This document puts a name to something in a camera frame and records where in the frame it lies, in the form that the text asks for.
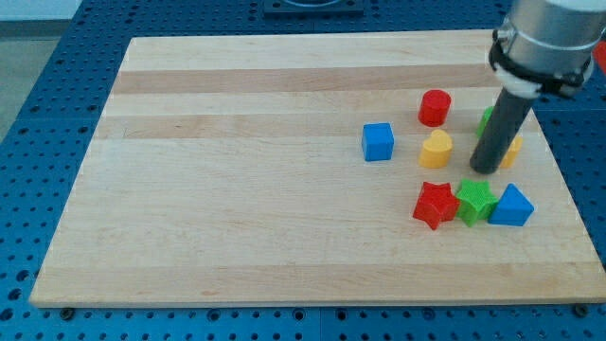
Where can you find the blue triangle block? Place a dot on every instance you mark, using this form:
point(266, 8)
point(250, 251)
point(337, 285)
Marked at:
point(512, 209)

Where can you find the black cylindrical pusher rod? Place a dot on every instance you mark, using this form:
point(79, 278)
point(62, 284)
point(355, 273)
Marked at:
point(507, 117)

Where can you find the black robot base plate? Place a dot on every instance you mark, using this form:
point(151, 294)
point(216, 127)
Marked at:
point(278, 8)

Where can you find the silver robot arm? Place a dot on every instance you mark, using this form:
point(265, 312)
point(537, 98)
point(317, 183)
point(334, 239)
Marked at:
point(546, 46)

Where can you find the red star block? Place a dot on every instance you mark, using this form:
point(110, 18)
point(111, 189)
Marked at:
point(436, 204)

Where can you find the wooden board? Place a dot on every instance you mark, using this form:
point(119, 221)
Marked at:
point(228, 171)

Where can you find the yellow hexagon block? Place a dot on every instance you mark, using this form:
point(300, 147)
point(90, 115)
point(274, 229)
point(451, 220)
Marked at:
point(511, 154)

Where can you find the green star block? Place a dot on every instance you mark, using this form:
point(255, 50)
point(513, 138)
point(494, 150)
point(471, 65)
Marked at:
point(477, 201)

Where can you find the yellow heart block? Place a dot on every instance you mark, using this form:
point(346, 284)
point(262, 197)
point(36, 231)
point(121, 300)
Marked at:
point(436, 150)

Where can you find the green circle block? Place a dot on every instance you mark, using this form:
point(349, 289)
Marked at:
point(483, 121)

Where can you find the blue cube block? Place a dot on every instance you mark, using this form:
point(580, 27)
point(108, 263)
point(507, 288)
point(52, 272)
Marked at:
point(377, 141)

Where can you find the red cylinder block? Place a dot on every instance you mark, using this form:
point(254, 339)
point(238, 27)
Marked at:
point(434, 107)

